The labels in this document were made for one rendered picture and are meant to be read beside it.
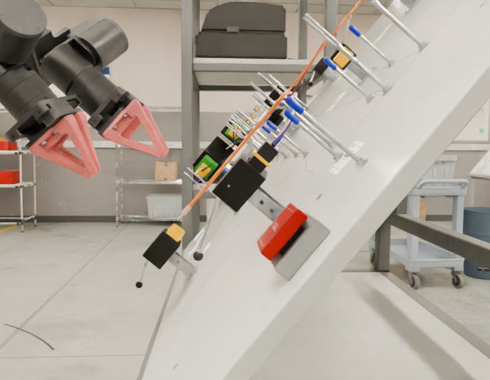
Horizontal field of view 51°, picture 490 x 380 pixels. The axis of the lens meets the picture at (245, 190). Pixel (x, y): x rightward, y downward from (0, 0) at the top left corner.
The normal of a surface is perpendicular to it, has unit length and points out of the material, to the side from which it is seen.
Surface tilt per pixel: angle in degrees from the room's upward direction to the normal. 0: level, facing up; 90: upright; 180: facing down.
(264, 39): 90
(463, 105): 90
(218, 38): 90
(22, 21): 63
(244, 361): 90
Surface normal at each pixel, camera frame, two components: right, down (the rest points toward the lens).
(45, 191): 0.07, 0.08
